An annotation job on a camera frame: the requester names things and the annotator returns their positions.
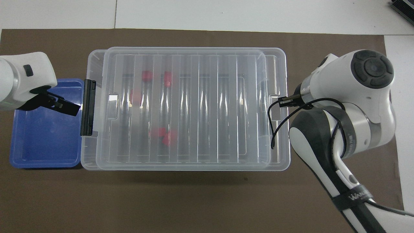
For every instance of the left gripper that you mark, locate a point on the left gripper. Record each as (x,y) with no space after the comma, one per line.
(35,101)

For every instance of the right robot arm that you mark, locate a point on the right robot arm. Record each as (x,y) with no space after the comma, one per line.
(349,77)

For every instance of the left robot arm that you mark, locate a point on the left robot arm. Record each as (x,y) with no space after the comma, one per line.
(19,81)

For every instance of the black box latch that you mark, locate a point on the black box latch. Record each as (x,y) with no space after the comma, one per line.
(87,108)

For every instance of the clear plastic box lid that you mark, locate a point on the clear plastic box lid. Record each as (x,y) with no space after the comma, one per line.
(207,106)
(91,155)

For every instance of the red block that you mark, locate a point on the red block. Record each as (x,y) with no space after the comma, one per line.
(147,75)
(167,79)
(157,132)
(170,138)

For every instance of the blue plastic tray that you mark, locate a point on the blue plastic tray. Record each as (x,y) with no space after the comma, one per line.
(45,142)

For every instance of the black stand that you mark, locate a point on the black stand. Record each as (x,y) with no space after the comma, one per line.
(404,7)

